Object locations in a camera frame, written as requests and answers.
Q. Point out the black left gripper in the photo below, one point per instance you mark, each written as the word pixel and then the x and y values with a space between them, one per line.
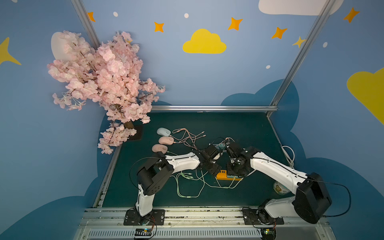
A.
pixel 214 151

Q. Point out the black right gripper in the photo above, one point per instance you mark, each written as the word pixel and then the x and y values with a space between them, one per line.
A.
pixel 234 151

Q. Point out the pink wireless mouse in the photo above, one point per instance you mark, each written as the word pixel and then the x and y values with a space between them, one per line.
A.
pixel 166 140
pixel 160 148

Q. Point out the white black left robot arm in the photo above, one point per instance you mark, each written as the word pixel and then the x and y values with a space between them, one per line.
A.
pixel 157 170

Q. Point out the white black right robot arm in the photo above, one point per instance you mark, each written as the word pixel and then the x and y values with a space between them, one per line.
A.
pixel 310 198

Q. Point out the orange power strip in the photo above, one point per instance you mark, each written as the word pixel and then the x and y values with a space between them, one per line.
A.
pixel 223 176

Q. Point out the teal power strip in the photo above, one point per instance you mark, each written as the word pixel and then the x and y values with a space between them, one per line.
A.
pixel 224 146

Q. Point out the pink cherry blossom tree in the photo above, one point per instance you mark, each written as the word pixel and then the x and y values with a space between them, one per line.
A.
pixel 109 76

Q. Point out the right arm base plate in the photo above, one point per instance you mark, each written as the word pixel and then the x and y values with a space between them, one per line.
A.
pixel 256 217

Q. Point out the pale green wireless mouse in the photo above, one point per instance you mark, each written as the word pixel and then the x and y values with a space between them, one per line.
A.
pixel 163 132

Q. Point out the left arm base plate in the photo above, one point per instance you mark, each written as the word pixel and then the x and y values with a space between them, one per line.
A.
pixel 133 218

